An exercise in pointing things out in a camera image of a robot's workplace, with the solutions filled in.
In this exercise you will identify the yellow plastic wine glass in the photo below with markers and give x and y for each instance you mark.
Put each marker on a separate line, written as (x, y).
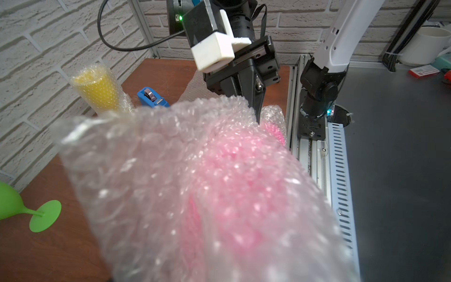
(97, 90)

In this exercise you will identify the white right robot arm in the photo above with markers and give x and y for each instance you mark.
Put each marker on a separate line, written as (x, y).
(326, 70)

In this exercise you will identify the green plastic wine glass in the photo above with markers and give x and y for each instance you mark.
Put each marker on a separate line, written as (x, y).
(41, 220)

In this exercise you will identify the left aluminium corner post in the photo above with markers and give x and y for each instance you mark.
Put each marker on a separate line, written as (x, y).
(142, 22)

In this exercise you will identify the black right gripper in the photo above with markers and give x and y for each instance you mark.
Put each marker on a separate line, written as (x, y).
(255, 67)

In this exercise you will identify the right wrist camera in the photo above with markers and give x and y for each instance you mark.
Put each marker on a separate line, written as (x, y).
(210, 36)

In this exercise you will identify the blue tape dispenser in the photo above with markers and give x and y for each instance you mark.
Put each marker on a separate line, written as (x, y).
(149, 97)

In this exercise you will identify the white mug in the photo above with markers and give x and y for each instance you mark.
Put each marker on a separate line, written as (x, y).
(425, 46)

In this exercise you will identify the pink plastic wine glass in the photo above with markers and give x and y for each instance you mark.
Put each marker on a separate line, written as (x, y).
(251, 209)

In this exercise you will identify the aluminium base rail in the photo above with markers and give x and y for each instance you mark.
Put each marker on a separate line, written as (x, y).
(325, 160)

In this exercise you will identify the bubble wrap sheet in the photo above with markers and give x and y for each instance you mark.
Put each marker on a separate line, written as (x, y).
(132, 174)
(197, 89)
(102, 90)

